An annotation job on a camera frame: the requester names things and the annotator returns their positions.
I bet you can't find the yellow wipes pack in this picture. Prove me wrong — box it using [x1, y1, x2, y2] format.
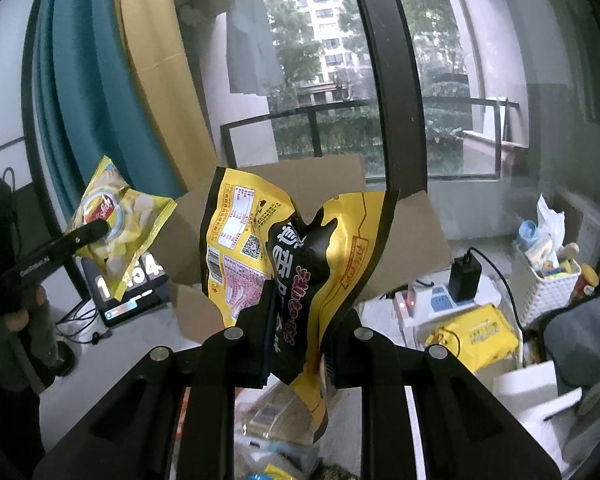
[425, 304, 518, 373]

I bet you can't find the black power adapter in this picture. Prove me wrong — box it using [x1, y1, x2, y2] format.
[448, 250, 482, 304]

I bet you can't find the white storage basket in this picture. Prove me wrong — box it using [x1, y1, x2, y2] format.
[509, 246, 581, 328]

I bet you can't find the white power strip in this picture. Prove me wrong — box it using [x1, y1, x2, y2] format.
[393, 275, 502, 328]

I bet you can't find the yellow black snack bag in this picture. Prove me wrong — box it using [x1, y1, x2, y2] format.
[200, 167, 398, 438]

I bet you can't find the yellow curtain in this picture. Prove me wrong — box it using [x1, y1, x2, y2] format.
[114, 0, 218, 191]

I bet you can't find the tablet showing clock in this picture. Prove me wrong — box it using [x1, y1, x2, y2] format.
[81, 252, 170, 328]

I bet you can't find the teal curtain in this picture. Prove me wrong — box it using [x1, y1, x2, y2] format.
[33, 0, 184, 218]

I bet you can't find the cardboard box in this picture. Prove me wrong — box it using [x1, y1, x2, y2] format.
[150, 155, 452, 344]

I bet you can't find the yellow chips bag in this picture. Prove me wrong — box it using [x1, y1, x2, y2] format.
[68, 156, 178, 300]

